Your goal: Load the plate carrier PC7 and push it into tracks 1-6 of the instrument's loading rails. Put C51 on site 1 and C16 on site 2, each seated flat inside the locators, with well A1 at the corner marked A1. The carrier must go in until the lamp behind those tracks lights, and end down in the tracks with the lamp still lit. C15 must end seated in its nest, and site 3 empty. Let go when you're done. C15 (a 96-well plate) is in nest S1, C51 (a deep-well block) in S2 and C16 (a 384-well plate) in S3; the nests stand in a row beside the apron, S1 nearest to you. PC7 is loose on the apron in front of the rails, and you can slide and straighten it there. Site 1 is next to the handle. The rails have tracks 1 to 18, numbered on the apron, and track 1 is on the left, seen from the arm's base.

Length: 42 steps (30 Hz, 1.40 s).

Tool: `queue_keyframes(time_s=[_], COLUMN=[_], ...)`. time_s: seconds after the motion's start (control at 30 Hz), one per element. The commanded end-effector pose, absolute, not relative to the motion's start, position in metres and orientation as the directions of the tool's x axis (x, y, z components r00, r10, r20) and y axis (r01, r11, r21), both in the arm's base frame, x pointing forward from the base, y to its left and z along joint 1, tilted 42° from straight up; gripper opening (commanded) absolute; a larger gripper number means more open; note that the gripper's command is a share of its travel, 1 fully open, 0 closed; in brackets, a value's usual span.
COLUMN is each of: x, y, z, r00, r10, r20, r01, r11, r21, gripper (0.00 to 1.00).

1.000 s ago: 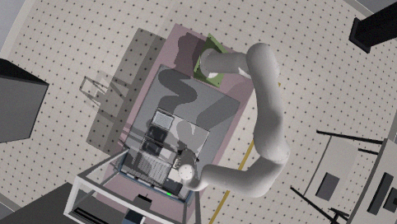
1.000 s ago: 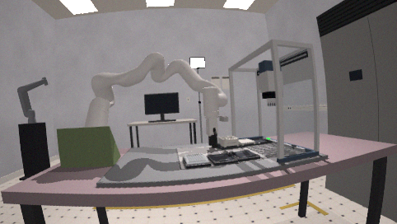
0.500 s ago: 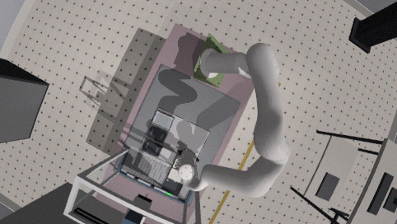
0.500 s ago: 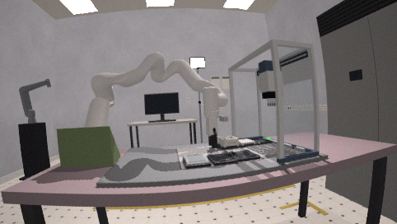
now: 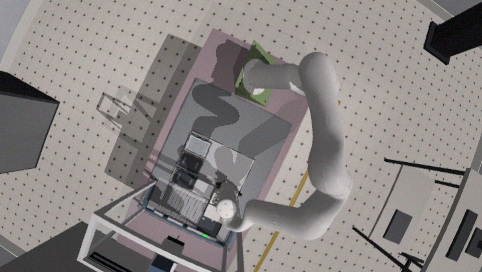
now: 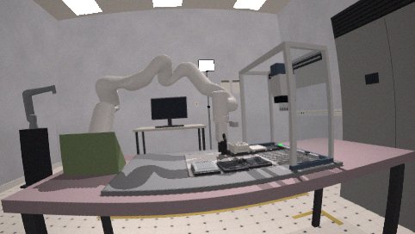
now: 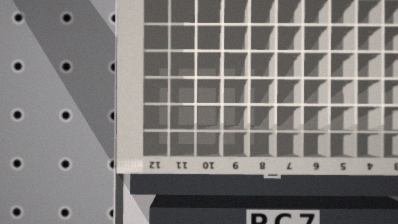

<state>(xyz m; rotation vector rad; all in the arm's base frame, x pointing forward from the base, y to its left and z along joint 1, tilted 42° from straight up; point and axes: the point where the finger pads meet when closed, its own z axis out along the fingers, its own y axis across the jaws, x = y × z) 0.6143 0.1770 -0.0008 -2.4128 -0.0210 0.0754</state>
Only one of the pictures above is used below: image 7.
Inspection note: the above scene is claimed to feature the white deep-well block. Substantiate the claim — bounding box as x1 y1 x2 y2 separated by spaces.
116 0 398 175

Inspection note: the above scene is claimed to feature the dark grey plate carrier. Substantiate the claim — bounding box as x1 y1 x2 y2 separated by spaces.
130 174 398 224

